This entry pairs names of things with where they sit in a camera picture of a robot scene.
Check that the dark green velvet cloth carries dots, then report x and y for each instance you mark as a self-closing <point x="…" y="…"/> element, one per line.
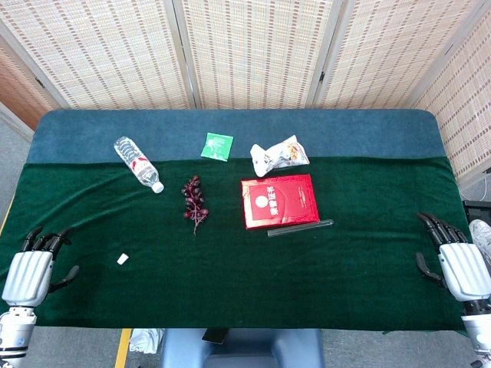
<point x="230" y="291"/>

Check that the white crumpled plastic bag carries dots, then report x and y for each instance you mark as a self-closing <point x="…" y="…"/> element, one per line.
<point x="145" y="340"/>

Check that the transparent glass test tube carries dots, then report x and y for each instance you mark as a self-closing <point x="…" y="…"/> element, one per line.
<point x="299" y="228"/>

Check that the clear plastic water bottle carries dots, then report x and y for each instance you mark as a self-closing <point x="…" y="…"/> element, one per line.
<point x="138" y="163"/>

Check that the dark red grape bunch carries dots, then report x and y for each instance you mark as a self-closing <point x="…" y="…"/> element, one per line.
<point x="193" y="195"/>

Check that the small white stopper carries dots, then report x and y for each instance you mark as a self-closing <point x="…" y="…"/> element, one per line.
<point x="122" y="259"/>

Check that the blue table cover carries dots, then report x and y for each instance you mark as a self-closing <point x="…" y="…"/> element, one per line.
<point x="345" y="134"/>

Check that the green paper packet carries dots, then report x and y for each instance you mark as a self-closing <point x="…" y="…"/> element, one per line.
<point x="216" y="146"/>

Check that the white crumpled snack bag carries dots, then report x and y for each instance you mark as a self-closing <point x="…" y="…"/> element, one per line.
<point x="278" y="155"/>

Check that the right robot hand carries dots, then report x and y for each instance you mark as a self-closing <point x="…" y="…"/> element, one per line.
<point x="464" y="272"/>

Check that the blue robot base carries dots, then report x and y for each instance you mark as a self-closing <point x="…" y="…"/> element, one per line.
<point x="261" y="349"/>

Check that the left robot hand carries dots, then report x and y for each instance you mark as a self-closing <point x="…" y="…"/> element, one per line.
<point x="27" y="276"/>

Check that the black box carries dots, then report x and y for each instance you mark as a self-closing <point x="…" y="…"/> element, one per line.
<point x="477" y="211"/>

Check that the white sneaker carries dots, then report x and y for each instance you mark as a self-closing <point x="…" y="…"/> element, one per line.
<point x="481" y="237"/>

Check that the red certificate book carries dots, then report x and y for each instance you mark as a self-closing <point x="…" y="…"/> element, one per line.
<point x="280" y="201"/>

